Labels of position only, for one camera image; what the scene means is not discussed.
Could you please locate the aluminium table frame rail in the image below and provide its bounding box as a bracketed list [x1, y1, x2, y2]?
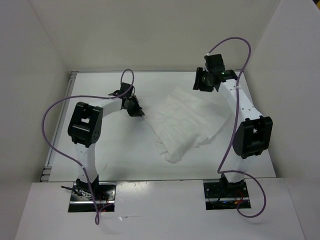
[39, 71, 78, 182]

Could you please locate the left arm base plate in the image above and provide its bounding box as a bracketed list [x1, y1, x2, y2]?
[68, 181, 118, 213]

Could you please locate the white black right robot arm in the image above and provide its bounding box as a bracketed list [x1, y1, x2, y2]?
[193, 67, 273, 197]

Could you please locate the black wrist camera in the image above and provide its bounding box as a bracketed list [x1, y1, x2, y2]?
[204, 54, 238, 80]
[108, 82, 135, 99]

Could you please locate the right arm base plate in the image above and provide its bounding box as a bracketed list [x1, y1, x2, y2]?
[203, 179, 251, 211]

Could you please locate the white pleated skirt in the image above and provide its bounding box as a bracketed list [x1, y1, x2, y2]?
[144, 85, 231, 164]

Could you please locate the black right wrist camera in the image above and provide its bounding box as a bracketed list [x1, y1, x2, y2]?
[204, 54, 238, 80]

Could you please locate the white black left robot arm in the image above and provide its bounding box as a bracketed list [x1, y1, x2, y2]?
[67, 95, 145, 200]

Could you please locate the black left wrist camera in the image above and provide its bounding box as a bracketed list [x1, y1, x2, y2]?
[108, 82, 135, 99]

